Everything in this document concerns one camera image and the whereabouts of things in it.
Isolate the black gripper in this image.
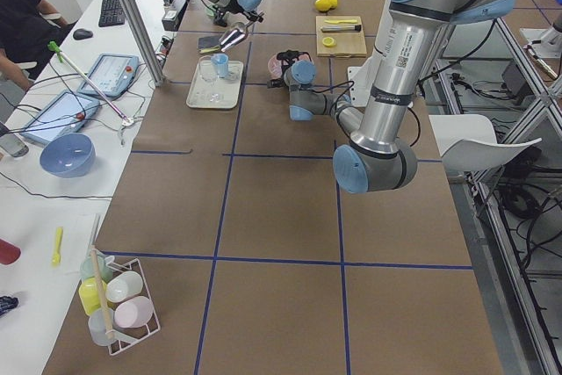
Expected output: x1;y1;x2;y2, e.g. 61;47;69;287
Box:
277;49;310;81

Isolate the white cup in rack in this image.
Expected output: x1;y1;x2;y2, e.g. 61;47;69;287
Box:
105;270;143;303

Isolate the yellow cup in rack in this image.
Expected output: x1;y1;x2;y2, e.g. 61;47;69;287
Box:
78;278;101;316

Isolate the light blue plastic cup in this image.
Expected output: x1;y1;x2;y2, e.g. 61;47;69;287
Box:
211;53;229;78

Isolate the clear wine glass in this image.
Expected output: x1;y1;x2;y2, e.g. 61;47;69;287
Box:
198;55;222;104

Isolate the pink bowl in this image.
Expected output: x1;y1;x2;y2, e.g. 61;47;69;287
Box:
268;53;313;80

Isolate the aluminium frame post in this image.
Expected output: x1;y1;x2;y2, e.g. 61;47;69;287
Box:
119;0;165;87

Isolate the steel rod tool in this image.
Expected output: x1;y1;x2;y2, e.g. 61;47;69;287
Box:
321;25;362;33

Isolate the teach pendant tablet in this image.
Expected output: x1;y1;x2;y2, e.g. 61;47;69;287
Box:
20;90;100;145
87;54;140;99

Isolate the blue bowl on desk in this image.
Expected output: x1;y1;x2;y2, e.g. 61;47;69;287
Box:
40;133;96;178

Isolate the lemon half slice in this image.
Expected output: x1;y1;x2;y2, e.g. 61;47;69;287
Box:
321;37;337;48

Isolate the white wire cup rack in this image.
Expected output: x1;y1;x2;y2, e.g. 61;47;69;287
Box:
88;249;162;357

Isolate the pink cup in rack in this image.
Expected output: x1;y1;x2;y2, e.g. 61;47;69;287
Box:
114;296;154;328

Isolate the white bear tray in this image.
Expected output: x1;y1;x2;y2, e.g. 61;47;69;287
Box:
185;61;244;110

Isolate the steel ice scoop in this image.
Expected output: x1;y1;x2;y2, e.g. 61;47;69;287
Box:
219;21;254;53

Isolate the black keyboard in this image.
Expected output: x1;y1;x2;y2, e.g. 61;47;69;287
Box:
98;0;126;27

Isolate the folded grey yellow cloth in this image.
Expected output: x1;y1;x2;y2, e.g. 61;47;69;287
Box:
198;35;222;54

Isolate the bamboo cutting board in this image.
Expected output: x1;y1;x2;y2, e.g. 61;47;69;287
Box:
315;15;367;57

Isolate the black computer mouse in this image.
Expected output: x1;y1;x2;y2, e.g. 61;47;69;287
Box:
73;28;93;40

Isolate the yellow spoon on desk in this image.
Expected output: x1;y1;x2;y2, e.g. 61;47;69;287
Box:
51;227;63;266

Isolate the seated person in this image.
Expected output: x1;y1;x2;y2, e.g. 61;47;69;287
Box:
1;0;74;90

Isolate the white chair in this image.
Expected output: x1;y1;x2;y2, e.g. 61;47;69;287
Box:
429;114;542;172

